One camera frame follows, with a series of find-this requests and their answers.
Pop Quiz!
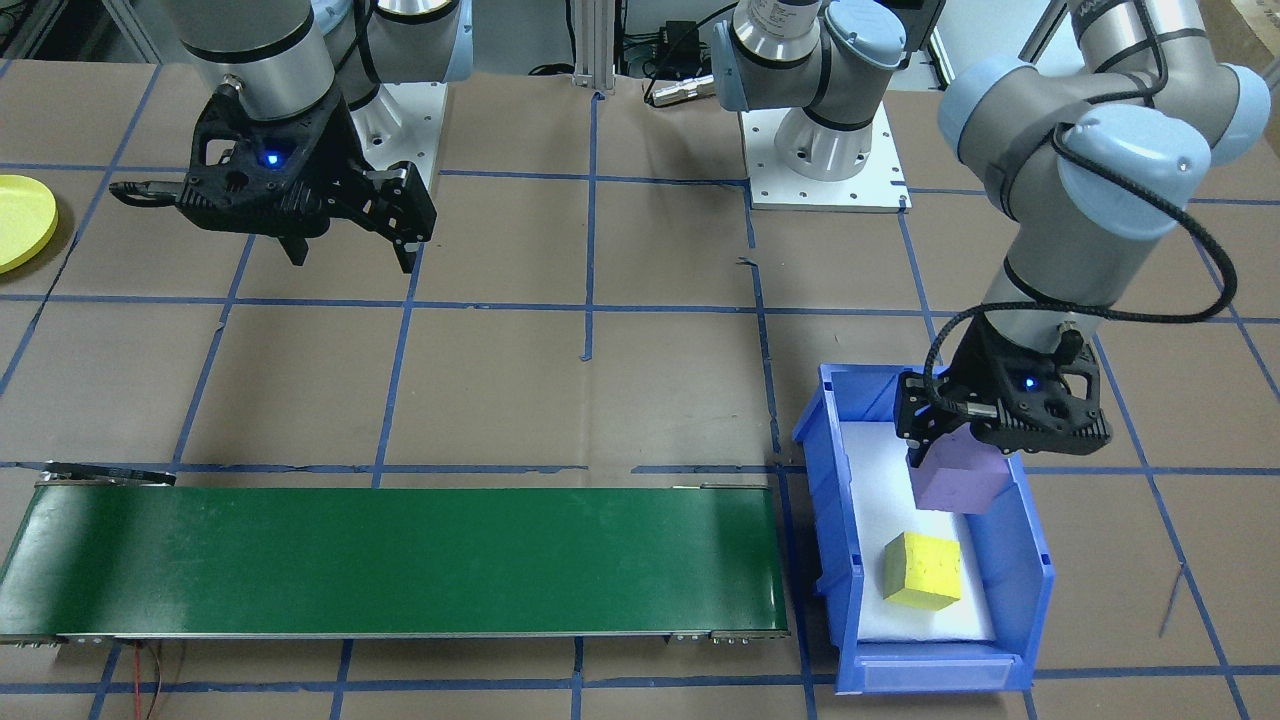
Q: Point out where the thin red wire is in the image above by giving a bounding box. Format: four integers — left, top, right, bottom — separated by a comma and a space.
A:
130, 643, 166, 720

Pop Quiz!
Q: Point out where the yellow foam block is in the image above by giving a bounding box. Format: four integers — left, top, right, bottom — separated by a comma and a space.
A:
880, 531, 964, 611

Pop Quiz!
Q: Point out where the silver aluminium extrusion post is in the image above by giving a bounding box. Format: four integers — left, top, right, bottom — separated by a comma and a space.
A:
565, 0, 619, 93

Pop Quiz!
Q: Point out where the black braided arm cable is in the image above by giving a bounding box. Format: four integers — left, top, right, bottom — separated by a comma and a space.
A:
922, 0, 1241, 433

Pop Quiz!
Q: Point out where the thin black wire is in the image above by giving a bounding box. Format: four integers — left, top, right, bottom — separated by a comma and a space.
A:
150, 643, 191, 720

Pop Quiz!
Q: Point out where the green conveyor belt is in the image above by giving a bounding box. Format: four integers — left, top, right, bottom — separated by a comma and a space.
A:
0, 462, 791, 646

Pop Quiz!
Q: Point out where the purple foam block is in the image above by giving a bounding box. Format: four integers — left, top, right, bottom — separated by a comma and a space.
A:
910, 425, 1013, 516

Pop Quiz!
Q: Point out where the blue plastic storage bin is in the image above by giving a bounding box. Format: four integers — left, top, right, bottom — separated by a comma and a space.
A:
792, 362, 1056, 696

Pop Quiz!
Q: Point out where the yellow round plate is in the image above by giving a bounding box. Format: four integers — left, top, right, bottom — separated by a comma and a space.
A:
0, 174, 59, 275

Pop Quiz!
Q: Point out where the white foam liner sheet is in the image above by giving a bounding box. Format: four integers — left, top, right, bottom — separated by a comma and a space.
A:
835, 420, 998, 643

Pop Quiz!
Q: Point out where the brown cardboard box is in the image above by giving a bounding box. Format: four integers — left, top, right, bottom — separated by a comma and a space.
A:
1200, 0, 1280, 71

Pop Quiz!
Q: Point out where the silver cylindrical connector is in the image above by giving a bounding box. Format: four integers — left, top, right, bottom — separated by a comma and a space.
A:
645, 75, 716, 106

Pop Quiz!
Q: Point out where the black power adapter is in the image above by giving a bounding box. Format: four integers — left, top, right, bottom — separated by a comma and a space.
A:
655, 20, 706, 66

